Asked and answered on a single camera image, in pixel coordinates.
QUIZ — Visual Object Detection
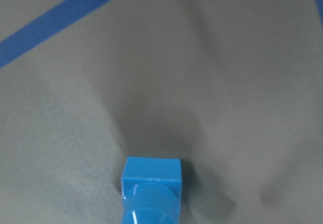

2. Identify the small blue toy block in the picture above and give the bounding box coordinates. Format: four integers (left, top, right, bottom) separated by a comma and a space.
121, 156, 183, 224

